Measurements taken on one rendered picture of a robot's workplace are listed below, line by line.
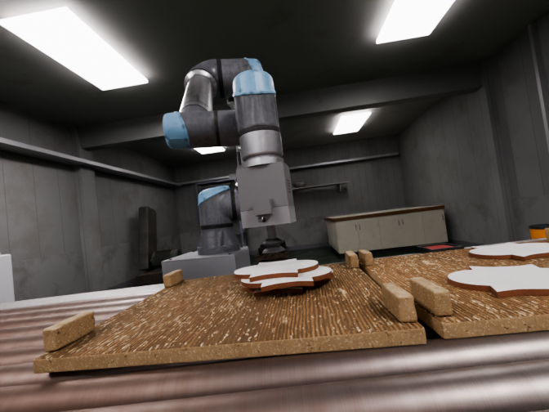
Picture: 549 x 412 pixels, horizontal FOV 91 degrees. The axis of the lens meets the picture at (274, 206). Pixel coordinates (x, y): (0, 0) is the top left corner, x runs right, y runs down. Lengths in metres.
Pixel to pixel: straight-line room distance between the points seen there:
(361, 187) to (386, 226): 2.46
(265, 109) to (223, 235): 0.56
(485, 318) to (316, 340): 0.16
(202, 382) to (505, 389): 0.24
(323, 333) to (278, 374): 0.06
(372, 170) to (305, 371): 8.26
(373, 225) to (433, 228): 1.21
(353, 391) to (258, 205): 0.29
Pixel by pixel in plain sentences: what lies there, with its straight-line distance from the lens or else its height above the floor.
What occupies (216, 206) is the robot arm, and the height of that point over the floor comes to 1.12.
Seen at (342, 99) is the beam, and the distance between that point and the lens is 4.76.
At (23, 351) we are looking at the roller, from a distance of 0.53.
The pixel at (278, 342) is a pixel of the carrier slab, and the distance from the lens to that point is 0.30.
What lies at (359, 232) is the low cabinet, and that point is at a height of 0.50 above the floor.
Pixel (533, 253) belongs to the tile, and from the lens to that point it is 0.62.
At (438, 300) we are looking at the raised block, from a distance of 0.33.
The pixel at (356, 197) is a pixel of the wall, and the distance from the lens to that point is 8.29.
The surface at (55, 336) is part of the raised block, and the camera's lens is 0.42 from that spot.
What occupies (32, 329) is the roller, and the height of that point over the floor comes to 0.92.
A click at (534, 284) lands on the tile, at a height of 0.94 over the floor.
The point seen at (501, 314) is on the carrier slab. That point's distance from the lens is 0.36.
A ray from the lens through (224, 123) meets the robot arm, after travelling 0.57.
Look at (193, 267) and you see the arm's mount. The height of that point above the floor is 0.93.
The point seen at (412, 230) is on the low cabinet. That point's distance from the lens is 6.34.
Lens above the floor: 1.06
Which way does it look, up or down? 2 degrees up
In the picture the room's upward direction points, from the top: 7 degrees counter-clockwise
